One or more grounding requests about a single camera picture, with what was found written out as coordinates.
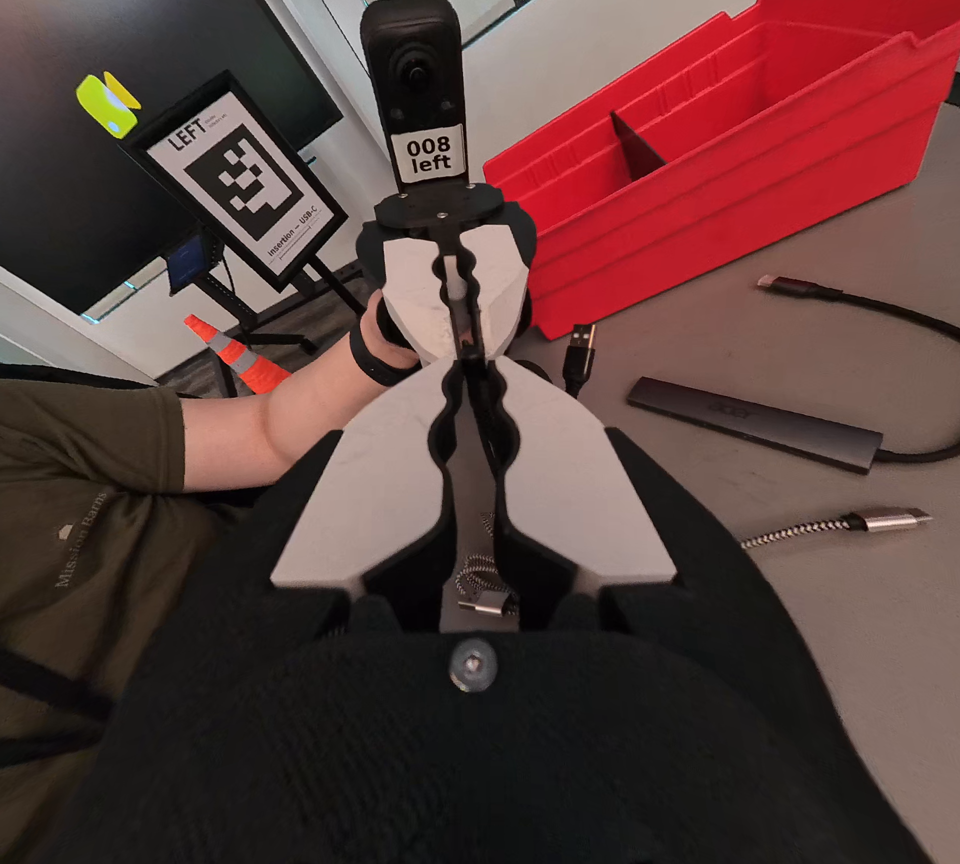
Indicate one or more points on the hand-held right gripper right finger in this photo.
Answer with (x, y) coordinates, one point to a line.
(585, 504)

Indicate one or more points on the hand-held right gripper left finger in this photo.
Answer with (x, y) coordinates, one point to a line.
(360, 504)

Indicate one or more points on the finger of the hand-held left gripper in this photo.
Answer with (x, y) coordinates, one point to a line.
(502, 279)
(412, 286)

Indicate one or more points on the small light grey adapter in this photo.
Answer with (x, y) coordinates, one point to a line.
(456, 279)

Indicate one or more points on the person's left hand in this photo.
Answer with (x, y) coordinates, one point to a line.
(386, 339)

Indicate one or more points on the orange traffic cone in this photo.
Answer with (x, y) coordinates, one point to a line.
(247, 365)

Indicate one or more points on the black easel tripod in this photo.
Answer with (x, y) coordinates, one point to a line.
(225, 298)

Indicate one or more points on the black framed marker sign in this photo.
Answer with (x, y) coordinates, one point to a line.
(247, 181)

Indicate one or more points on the small dark tablet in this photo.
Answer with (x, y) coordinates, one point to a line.
(186, 264)

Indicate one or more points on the red plastic bin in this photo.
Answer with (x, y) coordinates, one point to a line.
(750, 189)

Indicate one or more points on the person's olive shirt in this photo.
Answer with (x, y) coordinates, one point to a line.
(75, 541)

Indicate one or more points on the yellow green sticker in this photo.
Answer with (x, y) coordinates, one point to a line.
(101, 103)

